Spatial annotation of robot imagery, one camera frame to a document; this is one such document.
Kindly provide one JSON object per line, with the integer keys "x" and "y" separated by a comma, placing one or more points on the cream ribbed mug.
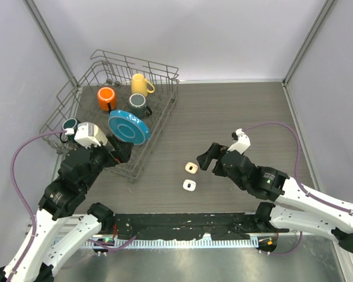
{"x": 100, "y": 136}

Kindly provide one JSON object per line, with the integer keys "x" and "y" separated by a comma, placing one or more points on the blue plate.
{"x": 128, "y": 128}

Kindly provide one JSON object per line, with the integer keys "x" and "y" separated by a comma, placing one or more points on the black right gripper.
{"x": 215, "y": 151}

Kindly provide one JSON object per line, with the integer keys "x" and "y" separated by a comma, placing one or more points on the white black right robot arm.
{"x": 286, "y": 204}

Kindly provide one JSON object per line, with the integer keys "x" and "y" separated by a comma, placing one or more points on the yellow mug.
{"x": 141, "y": 85}

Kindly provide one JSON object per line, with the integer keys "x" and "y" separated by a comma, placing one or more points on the grey mug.
{"x": 138, "y": 106}

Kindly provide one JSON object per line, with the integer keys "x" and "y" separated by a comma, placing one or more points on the dark green mug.
{"x": 71, "y": 123}

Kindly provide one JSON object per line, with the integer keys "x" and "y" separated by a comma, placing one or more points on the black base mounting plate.
{"x": 187, "y": 226}

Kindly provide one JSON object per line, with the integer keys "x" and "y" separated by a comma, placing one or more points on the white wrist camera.
{"x": 85, "y": 135}
{"x": 241, "y": 142}

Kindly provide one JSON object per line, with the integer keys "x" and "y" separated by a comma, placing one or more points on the white earbud charging case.
{"x": 189, "y": 185}

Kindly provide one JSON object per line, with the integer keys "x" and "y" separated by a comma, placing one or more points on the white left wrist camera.
{"x": 85, "y": 135}

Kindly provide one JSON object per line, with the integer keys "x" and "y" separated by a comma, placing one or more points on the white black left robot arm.
{"x": 39, "y": 258}

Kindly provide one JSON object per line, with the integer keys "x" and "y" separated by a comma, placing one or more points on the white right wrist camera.
{"x": 241, "y": 142}

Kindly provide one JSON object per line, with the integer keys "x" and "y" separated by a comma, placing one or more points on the white slotted cable duct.
{"x": 204, "y": 243}

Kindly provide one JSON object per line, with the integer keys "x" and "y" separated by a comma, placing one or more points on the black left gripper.
{"x": 121, "y": 153}

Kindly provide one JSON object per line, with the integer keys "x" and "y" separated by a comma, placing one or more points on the beige earbud charging case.
{"x": 191, "y": 168}

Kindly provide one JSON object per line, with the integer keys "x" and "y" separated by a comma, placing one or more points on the orange mug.
{"x": 107, "y": 99}

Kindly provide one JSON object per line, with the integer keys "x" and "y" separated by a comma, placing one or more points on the grey wire dish rack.
{"x": 78, "y": 99}

